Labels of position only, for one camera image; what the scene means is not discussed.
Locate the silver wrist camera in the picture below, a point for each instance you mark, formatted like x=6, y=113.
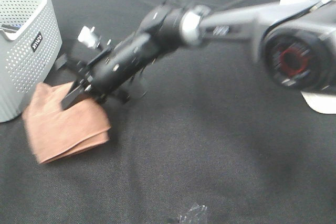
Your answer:
x=89, y=38

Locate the grey perforated plastic basket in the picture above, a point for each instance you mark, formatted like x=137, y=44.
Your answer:
x=28, y=55

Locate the dark item inside basket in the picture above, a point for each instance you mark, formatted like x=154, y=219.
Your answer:
x=9, y=28

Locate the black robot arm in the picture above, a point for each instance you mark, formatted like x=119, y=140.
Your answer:
x=295, y=42

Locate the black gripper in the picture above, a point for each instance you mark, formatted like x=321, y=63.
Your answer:
x=111, y=72

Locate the brown towel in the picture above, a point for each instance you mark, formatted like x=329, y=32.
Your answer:
x=54, y=133

